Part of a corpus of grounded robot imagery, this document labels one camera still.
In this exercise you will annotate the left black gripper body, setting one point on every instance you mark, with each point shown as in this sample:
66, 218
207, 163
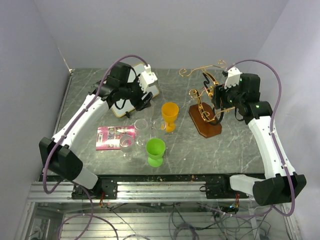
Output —
134, 92

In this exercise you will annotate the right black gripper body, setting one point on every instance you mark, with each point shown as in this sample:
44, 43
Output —
228, 96

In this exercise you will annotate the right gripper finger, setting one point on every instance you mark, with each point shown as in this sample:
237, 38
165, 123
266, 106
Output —
209, 83
217, 117

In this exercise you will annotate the clear small wine glass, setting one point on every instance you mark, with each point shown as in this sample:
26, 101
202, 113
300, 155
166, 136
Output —
159, 128

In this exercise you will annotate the clear tall wine glass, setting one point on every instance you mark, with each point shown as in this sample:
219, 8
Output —
148, 115

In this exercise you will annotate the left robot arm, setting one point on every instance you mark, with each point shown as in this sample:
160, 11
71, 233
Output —
58, 153

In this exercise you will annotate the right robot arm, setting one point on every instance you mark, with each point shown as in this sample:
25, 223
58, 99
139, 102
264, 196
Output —
241, 92

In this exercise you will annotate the gold wine glass rack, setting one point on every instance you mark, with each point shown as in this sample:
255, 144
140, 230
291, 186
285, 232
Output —
202, 113

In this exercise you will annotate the clear middle wine glass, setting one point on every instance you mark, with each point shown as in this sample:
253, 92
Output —
141, 128

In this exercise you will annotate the clear front wine glass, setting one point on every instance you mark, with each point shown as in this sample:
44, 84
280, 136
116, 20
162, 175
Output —
128, 147

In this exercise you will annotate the yellow framed whiteboard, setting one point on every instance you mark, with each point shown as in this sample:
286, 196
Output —
139, 68

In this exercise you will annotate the orange plastic goblet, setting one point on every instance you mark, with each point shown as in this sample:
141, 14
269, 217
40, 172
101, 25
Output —
169, 112

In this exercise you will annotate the green plastic goblet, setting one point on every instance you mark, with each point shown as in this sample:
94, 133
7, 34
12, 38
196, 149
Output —
155, 149

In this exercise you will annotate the pink booklet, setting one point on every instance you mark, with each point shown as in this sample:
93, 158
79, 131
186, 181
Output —
108, 137

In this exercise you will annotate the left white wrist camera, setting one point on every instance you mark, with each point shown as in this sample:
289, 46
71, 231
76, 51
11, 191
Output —
147, 78

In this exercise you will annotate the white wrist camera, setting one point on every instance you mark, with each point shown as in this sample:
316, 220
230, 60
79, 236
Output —
233, 76
147, 78

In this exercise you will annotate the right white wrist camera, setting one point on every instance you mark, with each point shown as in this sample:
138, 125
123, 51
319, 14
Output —
233, 76

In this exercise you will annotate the aluminium mounting rail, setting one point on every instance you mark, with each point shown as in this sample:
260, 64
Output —
142, 189

